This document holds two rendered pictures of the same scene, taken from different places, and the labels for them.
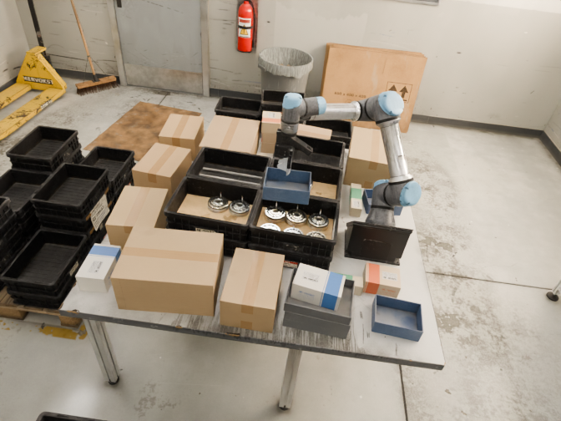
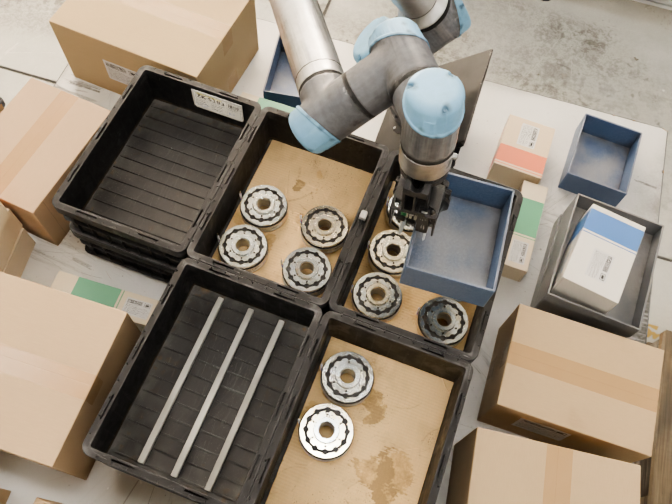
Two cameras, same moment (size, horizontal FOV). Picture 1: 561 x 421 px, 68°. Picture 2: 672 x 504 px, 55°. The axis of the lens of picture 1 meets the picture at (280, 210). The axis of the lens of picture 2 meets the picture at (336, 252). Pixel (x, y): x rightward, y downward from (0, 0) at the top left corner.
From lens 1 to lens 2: 1.68 m
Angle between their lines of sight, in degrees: 51
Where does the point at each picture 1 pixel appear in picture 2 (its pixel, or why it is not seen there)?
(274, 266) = (552, 330)
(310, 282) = (614, 270)
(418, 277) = (498, 95)
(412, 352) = (648, 163)
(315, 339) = not seen: hidden behind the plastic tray
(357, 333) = not seen: hidden behind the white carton
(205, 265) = (582, 478)
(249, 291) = (624, 393)
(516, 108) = not seen: outside the picture
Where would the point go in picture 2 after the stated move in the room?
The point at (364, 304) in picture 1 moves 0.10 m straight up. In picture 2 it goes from (559, 200) to (574, 179)
